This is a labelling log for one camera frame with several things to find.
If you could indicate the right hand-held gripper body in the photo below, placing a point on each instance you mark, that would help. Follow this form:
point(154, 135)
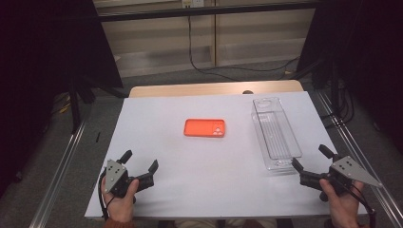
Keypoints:
point(350, 171)

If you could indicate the clear plastic tray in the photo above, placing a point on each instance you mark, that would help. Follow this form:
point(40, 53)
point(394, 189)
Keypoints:
point(275, 133)

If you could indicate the person's left hand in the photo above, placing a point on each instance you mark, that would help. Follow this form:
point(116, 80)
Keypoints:
point(120, 207)

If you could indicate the black horizontal bar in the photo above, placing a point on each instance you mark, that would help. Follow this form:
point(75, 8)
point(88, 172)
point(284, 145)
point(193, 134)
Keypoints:
point(206, 12)

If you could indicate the orange phone case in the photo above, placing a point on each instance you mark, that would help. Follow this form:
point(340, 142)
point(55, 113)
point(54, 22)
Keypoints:
point(201, 128)

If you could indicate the dark round table grommet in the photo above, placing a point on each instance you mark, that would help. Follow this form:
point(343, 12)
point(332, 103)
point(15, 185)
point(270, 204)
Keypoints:
point(247, 92)

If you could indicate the white wall outlet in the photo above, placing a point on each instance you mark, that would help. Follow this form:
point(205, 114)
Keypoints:
point(192, 3)

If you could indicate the black curtain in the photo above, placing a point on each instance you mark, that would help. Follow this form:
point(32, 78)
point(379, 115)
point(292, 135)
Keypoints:
point(364, 47)
point(38, 63)

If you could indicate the metal floor rail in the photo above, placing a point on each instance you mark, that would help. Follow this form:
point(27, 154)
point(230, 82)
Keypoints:
point(358, 148)
point(60, 177)

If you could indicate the person's right hand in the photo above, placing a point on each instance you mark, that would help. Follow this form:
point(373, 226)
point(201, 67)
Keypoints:
point(345, 207)

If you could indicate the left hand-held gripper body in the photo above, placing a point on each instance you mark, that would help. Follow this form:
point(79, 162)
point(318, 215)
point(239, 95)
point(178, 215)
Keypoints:
point(114, 177)

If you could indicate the black stand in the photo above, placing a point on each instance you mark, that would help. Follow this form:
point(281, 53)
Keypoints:
point(75, 107)

